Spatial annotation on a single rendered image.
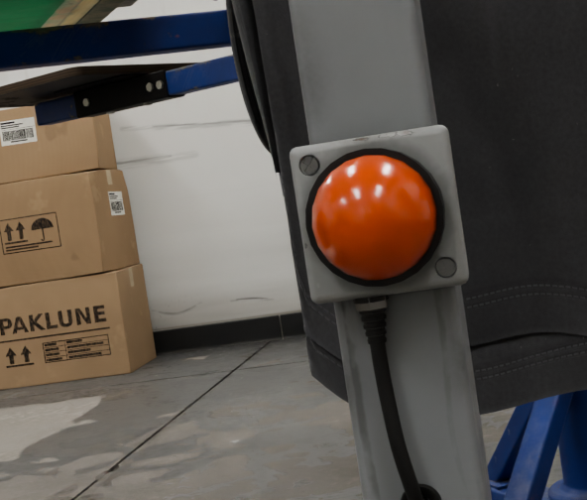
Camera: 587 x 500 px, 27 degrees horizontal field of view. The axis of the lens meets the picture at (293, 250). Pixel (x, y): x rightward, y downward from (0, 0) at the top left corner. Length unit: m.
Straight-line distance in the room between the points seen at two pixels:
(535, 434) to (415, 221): 1.56
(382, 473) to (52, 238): 4.79
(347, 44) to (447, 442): 0.13
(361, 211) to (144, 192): 5.20
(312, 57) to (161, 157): 5.13
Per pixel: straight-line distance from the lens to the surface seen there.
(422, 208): 0.36
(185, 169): 5.49
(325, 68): 0.40
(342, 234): 0.36
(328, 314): 0.70
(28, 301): 5.24
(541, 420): 1.93
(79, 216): 5.13
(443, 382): 0.40
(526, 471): 1.88
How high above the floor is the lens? 0.66
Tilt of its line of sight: 3 degrees down
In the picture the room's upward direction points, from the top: 9 degrees counter-clockwise
